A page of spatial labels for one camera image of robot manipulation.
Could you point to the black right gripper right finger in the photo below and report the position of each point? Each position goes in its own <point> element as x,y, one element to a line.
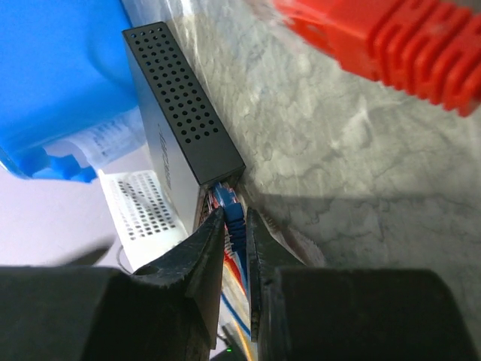
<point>277,286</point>

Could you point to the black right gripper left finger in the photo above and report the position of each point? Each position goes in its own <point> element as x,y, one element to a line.
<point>192,271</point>

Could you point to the white perforated plastic basket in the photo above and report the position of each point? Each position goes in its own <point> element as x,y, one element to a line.
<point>146,223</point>

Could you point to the blue plastic bin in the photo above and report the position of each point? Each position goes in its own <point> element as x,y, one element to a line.
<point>68,102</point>

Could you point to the black network switch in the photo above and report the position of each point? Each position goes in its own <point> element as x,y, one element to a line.
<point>190,149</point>

